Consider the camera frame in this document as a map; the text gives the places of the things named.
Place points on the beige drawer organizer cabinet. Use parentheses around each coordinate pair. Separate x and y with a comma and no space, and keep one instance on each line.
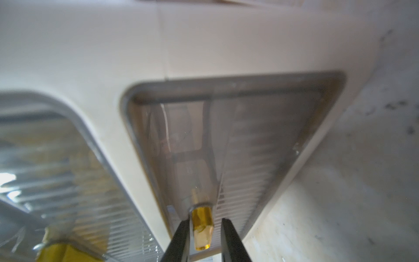
(88,54)

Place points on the grey translucent drawer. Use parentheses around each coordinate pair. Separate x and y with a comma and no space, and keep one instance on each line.
(226,143)
(58,189)

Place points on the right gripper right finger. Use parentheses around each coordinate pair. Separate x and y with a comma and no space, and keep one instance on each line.
(233,249)

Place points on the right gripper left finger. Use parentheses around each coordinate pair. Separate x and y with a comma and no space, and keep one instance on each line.
(178,249)

